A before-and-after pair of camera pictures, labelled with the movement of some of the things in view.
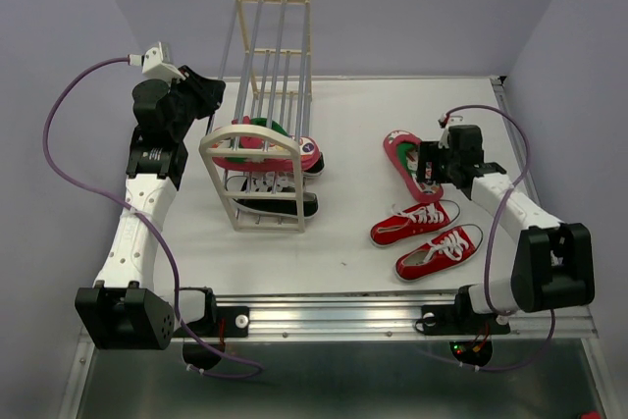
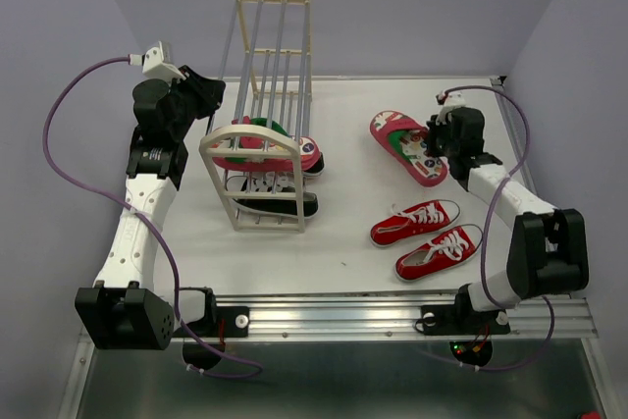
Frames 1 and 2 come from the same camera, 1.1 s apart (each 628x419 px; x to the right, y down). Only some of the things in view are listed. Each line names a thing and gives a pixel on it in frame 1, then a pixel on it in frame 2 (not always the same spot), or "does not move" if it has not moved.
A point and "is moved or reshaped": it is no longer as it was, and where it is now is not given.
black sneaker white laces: x=276 y=182 does not move
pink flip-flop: x=402 y=148 is moved or reshaped
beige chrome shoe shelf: x=262 y=104 does not move
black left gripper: x=209 y=91 does not move
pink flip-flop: x=310 y=151 does not move
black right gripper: x=429 y=151 → x=432 y=128
